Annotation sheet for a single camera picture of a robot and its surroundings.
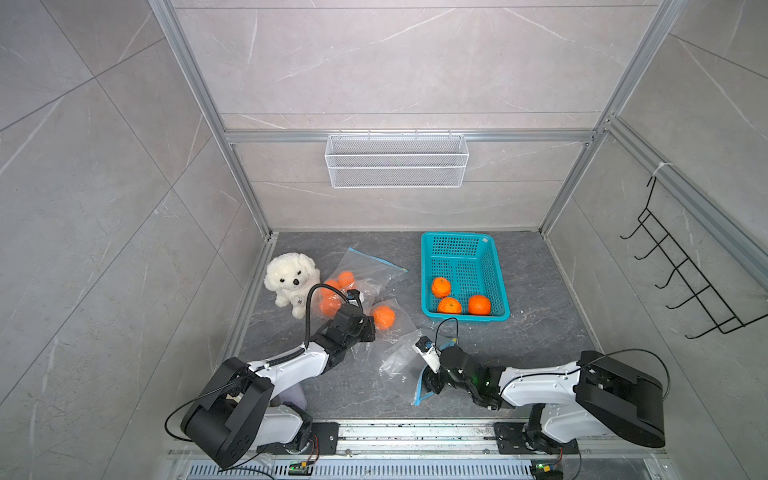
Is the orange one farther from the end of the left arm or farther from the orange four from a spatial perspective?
the end of the left arm

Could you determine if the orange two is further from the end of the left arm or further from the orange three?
the end of the left arm

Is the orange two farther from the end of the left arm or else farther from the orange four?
the end of the left arm

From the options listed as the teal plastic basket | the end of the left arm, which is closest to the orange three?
the teal plastic basket

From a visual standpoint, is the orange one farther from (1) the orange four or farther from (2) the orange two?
(1) the orange four

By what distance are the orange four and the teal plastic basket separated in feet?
0.38

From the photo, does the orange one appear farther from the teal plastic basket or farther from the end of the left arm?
the end of the left arm

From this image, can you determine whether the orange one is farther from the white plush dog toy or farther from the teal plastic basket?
the white plush dog toy

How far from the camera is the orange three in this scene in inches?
39.2

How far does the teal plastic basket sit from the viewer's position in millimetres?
918

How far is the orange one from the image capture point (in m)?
0.92

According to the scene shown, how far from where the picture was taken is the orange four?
35.3 inches

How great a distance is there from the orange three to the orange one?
0.30 feet

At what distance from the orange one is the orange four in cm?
26

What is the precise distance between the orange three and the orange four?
184mm
